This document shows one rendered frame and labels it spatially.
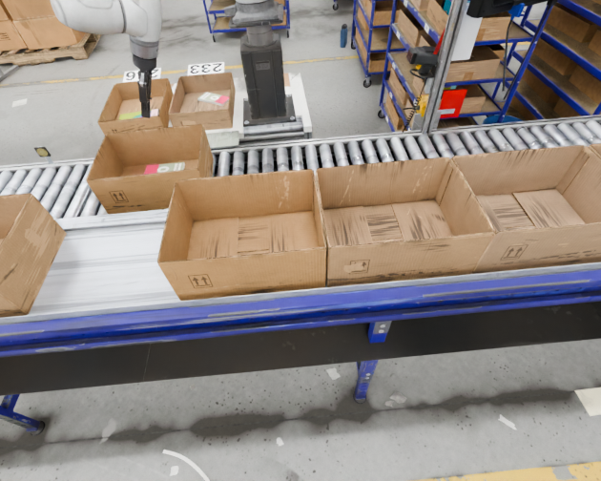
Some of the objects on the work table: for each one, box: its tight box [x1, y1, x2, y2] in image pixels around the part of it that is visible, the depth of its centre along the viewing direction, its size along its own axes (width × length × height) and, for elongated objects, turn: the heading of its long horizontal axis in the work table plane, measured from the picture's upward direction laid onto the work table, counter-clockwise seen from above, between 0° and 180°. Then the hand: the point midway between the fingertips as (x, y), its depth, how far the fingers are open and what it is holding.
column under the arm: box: [240, 32, 297, 127], centre depth 164 cm, size 26×26×33 cm
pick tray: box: [168, 73, 236, 131], centre depth 176 cm, size 28×38×10 cm
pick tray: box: [97, 78, 174, 136], centre depth 175 cm, size 28×38×10 cm
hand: (145, 108), depth 131 cm, fingers closed
